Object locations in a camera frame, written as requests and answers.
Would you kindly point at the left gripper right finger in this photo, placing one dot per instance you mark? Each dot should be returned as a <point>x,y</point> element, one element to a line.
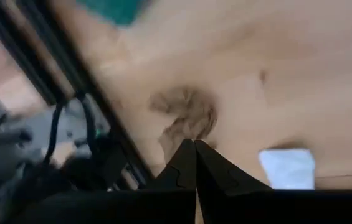
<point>272,207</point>

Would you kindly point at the teal trash bag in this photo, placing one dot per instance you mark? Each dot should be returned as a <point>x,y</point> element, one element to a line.
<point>113,11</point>

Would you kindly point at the brown paper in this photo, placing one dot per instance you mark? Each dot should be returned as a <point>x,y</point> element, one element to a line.
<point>191,115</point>

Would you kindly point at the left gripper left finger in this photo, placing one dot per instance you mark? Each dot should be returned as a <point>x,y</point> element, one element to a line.
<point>116,207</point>

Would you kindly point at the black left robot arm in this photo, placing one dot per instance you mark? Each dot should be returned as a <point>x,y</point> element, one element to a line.
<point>94,168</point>

